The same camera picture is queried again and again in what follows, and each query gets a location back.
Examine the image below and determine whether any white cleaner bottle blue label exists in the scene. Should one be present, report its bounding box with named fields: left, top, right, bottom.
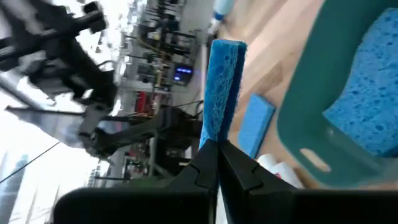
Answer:
left=257, top=153, right=305, bottom=190

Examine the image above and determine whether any small teal plastic bin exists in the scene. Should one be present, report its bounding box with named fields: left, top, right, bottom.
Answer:
left=275, top=0, right=398, bottom=190

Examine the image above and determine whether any white spray bottle blue trigger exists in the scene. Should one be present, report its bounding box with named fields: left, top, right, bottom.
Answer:
left=207, top=0, right=236, bottom=35

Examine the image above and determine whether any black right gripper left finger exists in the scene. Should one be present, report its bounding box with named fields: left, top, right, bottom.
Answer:
left=52, top=139, right=219, bottom=224

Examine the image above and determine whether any dark screen blue glow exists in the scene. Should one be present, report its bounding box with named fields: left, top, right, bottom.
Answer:
left=172, top=63, right=194, bottom=85

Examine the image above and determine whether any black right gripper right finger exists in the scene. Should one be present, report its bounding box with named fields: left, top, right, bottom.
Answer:
left=218, top=140, right=398, bottom=224

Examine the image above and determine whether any blue kitchen sponge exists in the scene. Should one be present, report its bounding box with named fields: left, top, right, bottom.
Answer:
left=322, top=7, right=398, bottom=158
left=237, top=93, right=277, bottom=159
left=198, top=39, right=249, bottom=149

